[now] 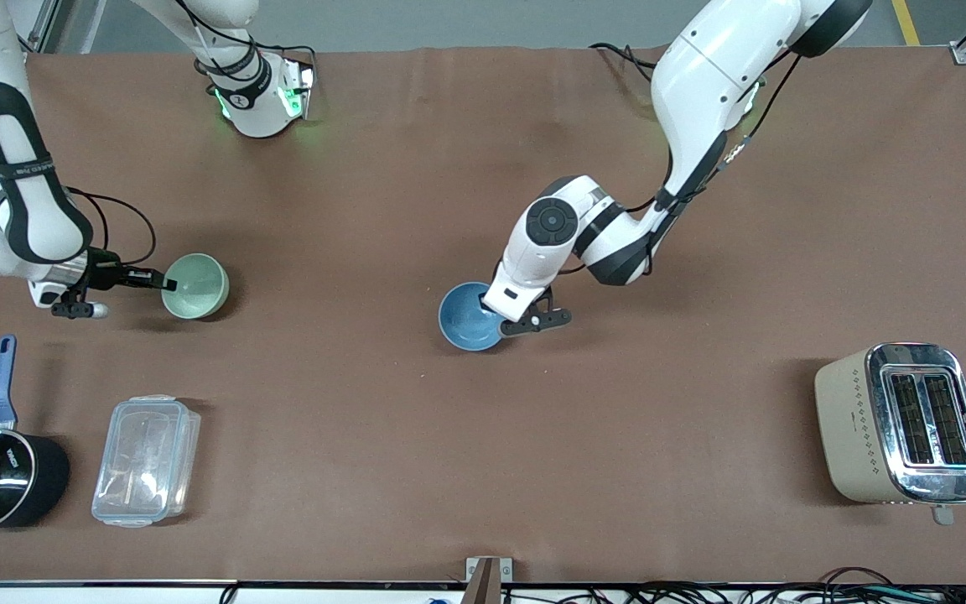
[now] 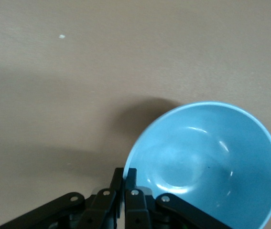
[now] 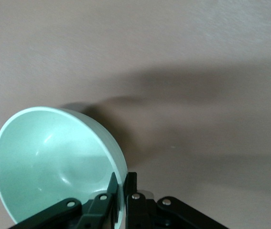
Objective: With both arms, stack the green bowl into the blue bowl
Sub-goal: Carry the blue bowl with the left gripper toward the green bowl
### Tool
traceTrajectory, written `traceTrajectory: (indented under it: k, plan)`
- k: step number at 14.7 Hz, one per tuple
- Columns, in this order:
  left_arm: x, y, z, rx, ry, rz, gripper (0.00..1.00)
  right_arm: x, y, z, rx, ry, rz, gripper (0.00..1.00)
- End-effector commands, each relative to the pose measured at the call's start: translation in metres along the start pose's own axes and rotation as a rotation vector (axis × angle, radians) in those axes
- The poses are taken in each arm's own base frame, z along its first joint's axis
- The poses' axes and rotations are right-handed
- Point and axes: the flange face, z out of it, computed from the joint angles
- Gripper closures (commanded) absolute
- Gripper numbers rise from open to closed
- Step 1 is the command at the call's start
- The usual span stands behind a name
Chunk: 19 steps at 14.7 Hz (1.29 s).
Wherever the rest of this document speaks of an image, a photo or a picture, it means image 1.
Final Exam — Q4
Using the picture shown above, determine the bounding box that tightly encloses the blue ceramic bowl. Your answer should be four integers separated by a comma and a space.
438, 282, 507, 352

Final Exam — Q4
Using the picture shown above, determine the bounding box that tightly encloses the green ceramic bowl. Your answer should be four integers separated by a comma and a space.
161, 253, 231, 321

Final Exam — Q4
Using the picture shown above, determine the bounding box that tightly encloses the thin black base cable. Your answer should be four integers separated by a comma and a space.
248, 34, 319, 85
589, 42, 660, 85

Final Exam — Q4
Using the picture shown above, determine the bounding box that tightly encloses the black floor cable tangle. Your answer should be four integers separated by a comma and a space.
617, 566, 966, 604

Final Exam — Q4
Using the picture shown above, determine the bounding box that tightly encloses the brown table cover cloth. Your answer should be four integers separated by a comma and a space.
0, 44, 966, 586

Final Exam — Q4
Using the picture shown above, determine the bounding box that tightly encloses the clear plastic food container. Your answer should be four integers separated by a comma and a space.
91, 395, 202, 529

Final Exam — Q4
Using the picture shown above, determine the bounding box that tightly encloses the black saucepan with blue handle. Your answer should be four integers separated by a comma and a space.
0, 336, 71, 534

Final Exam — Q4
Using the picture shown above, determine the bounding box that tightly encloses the brown camera mount strut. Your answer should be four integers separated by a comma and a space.
460, 558, 502, 604

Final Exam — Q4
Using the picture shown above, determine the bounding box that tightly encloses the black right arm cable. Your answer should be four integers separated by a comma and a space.
64, 188, 158, 271

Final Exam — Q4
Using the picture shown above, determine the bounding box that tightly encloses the beige chrome toaster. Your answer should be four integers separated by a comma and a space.
814, 341, 966, 526

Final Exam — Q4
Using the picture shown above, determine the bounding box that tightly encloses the metal connector plate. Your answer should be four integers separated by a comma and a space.
280, 63, 317, 120

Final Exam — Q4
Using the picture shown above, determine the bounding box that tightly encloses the small metal mounting bracket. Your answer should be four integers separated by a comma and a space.
465, 556, 514, 585

